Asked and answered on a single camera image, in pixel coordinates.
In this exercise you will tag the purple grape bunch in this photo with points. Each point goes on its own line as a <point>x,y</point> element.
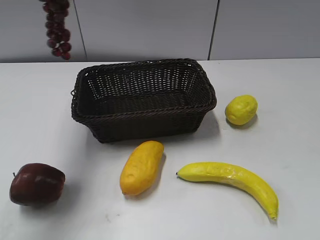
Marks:
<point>58,35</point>

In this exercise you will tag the dark brown wicker basket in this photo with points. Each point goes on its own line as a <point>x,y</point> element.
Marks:
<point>142,99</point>

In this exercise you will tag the orange yellow mango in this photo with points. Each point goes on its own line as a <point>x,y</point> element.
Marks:
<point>141,169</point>

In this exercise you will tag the yellow banana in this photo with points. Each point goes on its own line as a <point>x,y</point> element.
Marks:
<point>235,176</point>

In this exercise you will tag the yellow lemon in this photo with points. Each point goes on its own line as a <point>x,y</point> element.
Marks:
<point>241,110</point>

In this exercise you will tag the dark red apple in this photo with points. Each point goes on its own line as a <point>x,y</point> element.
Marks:
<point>37,184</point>

